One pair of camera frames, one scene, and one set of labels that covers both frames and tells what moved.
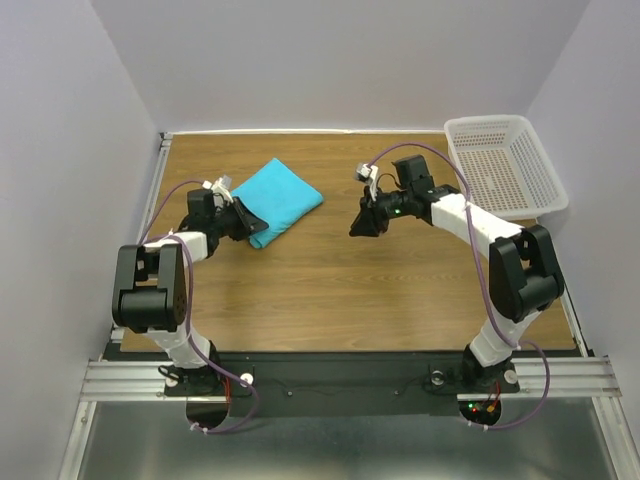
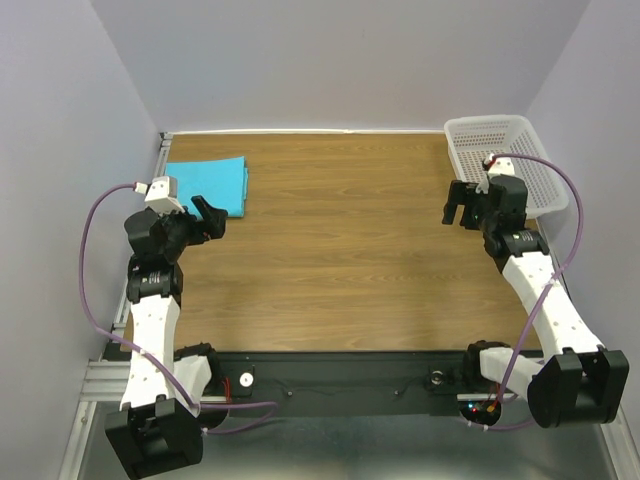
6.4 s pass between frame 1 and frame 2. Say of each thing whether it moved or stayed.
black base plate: stayed
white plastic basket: stayed
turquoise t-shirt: moved
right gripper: moved
